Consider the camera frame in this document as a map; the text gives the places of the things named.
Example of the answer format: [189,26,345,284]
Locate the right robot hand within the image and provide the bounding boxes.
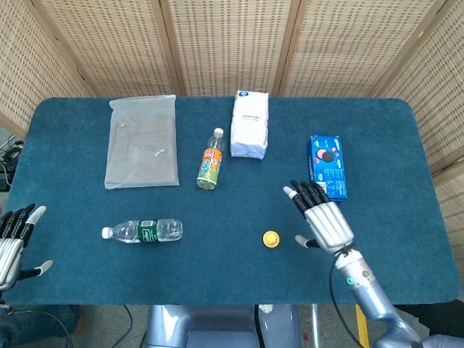
[283,180,355,254]

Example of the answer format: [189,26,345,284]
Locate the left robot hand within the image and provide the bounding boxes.
[0,203,54,293]

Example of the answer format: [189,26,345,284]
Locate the yellow round plastic cap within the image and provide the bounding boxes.
[262,231,281,249]

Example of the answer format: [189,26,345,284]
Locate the blue Oreo cookie box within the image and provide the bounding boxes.
[307,135,348,202]

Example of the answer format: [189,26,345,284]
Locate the blue table mat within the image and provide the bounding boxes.
[2,95,458,306]

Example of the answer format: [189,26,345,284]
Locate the white paper package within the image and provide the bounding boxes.
[230,89,270,161]

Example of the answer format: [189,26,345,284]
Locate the orange label drink bottle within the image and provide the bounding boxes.
[196,127,226,191]

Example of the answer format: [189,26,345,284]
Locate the clear water bottle green label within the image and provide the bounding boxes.
[101,218,183,244]

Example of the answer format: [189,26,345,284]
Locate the blue-grey robot torso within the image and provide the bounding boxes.
[144,304,302,348]

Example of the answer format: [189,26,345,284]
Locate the clear plastic bag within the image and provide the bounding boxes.
[104,94,181,191]

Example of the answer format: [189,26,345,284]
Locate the woven bamboo folding screen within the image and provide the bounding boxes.
[0,0,464,265]

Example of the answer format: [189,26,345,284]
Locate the black floor cables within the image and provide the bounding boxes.
[0,139,25,193]

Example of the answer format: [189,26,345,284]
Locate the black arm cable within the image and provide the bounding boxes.
[328,262,363,348]

